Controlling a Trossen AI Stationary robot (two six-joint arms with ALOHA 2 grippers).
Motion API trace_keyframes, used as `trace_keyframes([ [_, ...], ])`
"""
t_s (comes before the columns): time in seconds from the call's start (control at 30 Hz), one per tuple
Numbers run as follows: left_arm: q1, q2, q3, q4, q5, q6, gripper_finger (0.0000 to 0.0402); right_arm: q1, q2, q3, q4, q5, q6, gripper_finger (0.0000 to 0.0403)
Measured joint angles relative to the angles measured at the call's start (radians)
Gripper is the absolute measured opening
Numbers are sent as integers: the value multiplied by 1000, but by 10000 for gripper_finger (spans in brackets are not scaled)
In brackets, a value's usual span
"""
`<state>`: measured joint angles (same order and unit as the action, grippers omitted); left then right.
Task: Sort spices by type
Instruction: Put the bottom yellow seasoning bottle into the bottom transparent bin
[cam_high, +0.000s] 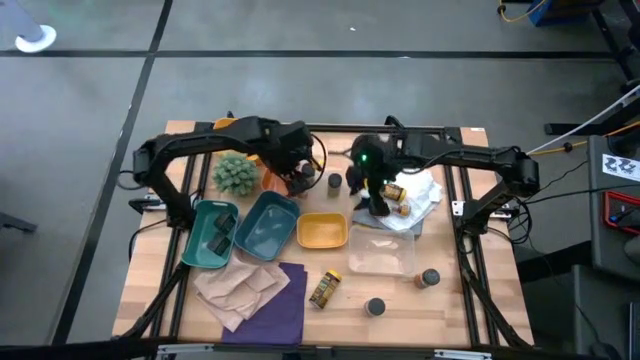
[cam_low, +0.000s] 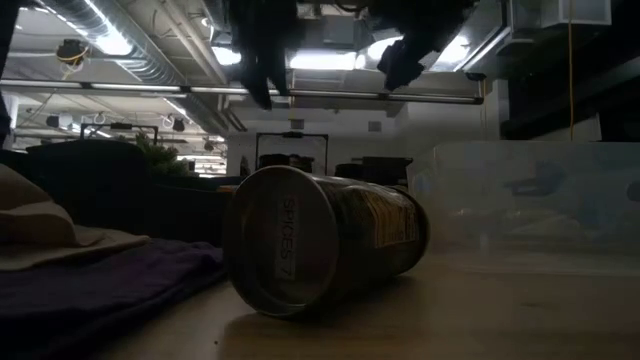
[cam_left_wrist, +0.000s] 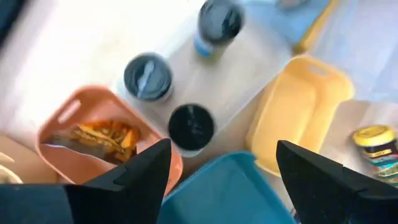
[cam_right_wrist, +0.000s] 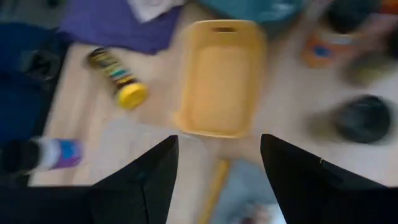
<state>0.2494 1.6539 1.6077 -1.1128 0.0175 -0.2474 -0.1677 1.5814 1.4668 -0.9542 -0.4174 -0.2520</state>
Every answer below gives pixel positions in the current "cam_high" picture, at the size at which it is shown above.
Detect red-brown spice jar black lid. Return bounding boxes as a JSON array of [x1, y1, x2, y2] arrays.
[[413, 267, 442, 290]]

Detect stand pole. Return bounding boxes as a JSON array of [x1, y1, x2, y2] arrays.
[[0, 0, 45, 44]]

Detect white cable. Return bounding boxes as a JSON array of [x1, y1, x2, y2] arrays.
[[499, 83, 640, 169]]

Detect dark cabinet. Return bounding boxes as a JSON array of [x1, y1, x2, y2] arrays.
[[519, 239, 640, 360]]

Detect red framed device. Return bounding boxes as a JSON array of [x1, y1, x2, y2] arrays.
[[602, 189, 640, 236]]

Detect blue box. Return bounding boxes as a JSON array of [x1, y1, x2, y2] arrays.
[[527, 0, 591, 27]]

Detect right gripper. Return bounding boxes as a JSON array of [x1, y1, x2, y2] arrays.
[[347, 134, 405, 218]]

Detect black floor foot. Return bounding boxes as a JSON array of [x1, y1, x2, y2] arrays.
[[0, 211, 39, 234]]

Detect green succulent potted plant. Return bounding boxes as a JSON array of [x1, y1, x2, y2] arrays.
[[212, 151, 261, 198]]

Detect black power cable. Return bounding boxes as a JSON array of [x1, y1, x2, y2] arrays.
[[519, 182, 640, 206]]

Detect orange plastic bin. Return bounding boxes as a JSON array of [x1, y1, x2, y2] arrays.
[[260, 167, 291, 197]]

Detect white round stand base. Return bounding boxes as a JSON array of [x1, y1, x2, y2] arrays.
[[13, 23, 58, 54]]

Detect black desk legs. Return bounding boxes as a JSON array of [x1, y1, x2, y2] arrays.
[[543, 0, 640, 137]]

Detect silver aluminium bar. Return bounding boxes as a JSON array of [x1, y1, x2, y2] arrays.
[[156, 342, 217, 360], [433, 348, 494, 360]]

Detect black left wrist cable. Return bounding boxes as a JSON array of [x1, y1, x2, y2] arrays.
[[308, 132, 329, 191]]

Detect large yellow plastic bin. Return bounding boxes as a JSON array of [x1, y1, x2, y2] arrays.
[[212, 116, 264, 166]]

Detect orange cable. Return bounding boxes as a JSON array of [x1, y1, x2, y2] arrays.
[[492, 121, 640, 160]]

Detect white printed label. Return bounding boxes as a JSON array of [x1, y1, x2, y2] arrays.
[[602, 153, 640, 183]]

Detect small yellow plastic bin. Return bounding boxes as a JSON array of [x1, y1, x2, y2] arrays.
[[295, 212, 350, 250]]

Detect black aluminium rig frame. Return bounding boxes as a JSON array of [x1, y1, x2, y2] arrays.
[[112, 112, 536, 351]]

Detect green teal plastic bin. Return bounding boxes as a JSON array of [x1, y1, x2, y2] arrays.
[[180, 199, 240, 270]]

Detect black equipment cart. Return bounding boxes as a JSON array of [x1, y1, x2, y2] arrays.
[[587, 134, 640, 271]]

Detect clear plastic bin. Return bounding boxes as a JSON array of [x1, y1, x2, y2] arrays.
[[293, 167, 354, 214], [348, 224, 417, 277]]

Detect dark spice jar black lid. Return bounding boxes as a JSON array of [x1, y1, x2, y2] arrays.
[[363, 296, 387, 318]]

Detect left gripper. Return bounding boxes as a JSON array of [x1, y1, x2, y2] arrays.
[[269, 122, 315, 197]]

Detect tan cloth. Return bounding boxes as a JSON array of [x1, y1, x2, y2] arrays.
[[192, 252, 292, 334]]

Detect white towel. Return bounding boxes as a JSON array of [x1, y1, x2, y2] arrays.
[[387, 167, 445, 232]]

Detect yellow floor cable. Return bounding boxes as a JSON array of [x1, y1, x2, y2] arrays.
[[496, 0, 547, 25]]

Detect brown spice jar yellow lid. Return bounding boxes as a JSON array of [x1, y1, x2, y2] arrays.
[[382, 183, 407, 204], [308, 268, 344, 310]]

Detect dark blue plastic bin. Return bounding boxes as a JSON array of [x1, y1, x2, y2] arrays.
[[233, 189, 302, 262]]

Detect purple cloth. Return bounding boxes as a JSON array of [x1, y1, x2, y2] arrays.
[[220, 260, 309, 346]]

